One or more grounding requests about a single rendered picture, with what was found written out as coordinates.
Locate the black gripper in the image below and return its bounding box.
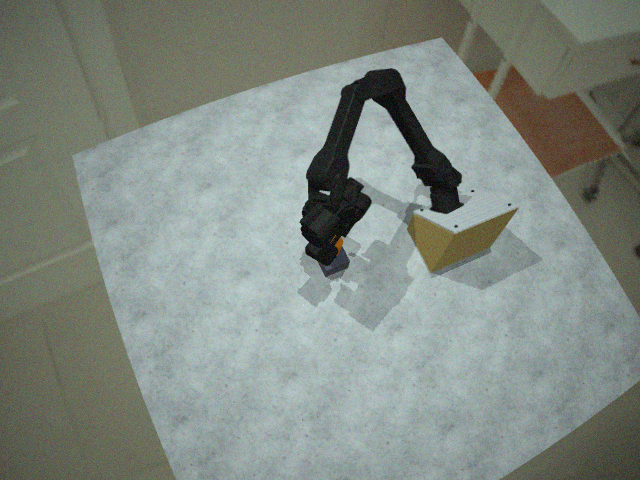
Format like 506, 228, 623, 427
305, 191, 372, 266

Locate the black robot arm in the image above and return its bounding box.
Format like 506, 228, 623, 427
300, 68, 465, 248

